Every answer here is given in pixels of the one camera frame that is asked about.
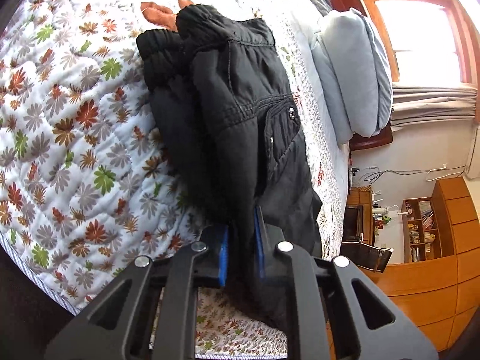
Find wooden wardrobe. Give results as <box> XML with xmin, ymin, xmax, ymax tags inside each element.
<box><xmin>367</xmin><ymin>177</ymin><xmax>479</xmax><ymax>352</ymax></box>

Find black mesh office chair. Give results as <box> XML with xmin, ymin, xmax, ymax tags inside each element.
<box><xmin>340</xmin><ymin>241</ymin><xmax>394</xmax><ymax>273</ymax></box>

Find wooden framed window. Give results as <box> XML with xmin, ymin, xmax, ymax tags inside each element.
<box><xmin>359</xmin><ymin>0</ymin><xmax>480</xmax><ymax>125</ymax></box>

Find beige curtain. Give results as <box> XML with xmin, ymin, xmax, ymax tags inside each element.
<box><xmin>391</xmin><ymin>83</ymin><xmax>479</xmax><ymax>129</ymax></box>

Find wooden bookshelf with books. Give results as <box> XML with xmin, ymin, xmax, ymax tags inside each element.
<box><xmin>400</xmin><ymin>197</ymin><xmax>443</xmax><ymax>263</ymax></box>

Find wooden desk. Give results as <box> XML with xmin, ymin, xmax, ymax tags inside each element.
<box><xmin>342</xmin><ymin>187</ymin><xmax>374</xmax><ymax>245</ymax></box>

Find black pants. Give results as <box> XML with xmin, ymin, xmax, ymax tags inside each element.
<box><xmin>137</xmin><ymin>5</ymin><xmax>322</xmax><ymax>331</ymax></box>

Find light blue pillow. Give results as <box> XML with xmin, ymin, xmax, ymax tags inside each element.
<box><xmin>294</xmin><ymin>0</ymin><xmax>393</xmax><ymax>145</ymax></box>

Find hanging white cables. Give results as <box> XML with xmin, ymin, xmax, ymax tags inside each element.
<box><xmin>350</xmin><ymin>162</ymin><xmax>468</xmax><ymax>186</ymax></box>

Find dark wooden headboard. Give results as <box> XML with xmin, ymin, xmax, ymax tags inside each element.
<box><xmin>324</xmin><ymin>0</ymin><xmax>393</xmax><ymax>151</ymax></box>

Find floral quilted bedspread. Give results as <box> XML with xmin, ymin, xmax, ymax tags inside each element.
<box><xmin>0</xmin><ymin>0</ymin><xmax>352</xmax><ymax>360</ymax></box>

